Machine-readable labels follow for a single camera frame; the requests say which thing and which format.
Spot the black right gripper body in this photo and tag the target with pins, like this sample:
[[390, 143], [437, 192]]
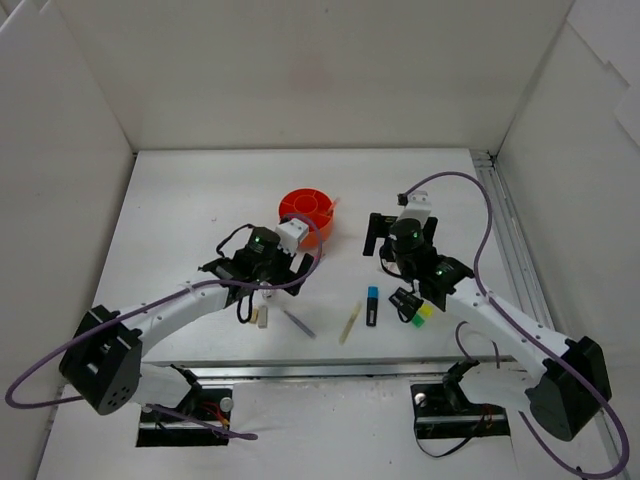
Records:
[[382, 233]]

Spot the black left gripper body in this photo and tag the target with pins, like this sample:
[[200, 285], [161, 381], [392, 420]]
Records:
[[293, 273]]

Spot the purple clear gel pen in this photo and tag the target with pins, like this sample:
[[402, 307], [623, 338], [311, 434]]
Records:
[[300, 324]]

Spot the orange round compartment container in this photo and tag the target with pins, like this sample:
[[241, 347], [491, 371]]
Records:
[[311, 204]]

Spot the yellow clear gel pen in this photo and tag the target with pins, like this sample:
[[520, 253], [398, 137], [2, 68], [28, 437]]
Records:
[[350, 323]]

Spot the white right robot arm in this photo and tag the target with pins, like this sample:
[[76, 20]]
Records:
[[560, 382]]

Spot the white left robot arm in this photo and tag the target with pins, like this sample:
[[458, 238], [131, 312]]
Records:
[[105, 362]]

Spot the long beige eraser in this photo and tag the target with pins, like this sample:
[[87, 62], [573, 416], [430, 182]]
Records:
[[262, 317]]

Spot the blue capped black highlighter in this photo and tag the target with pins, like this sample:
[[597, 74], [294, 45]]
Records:
[[372, 306]]

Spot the green capped black highlighter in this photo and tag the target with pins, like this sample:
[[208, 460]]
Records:
[[408, 307]]

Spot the yellow capped black highlighter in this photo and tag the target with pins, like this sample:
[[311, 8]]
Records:
[[425, 311]]

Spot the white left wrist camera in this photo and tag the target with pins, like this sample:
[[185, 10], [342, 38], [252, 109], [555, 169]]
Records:
[[291, 233]]

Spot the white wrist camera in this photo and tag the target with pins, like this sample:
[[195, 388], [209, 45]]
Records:
[[415, 205], [291, 233]]

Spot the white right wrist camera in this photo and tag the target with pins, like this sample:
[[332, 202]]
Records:
[[415, 205]]

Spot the aluminium front rail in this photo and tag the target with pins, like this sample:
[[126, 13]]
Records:
[[219, 372]]

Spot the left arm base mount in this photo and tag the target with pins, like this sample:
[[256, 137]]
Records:
[[212, 405]]

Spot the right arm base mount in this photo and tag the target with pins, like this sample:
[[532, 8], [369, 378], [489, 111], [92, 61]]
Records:
[[441, 411]]

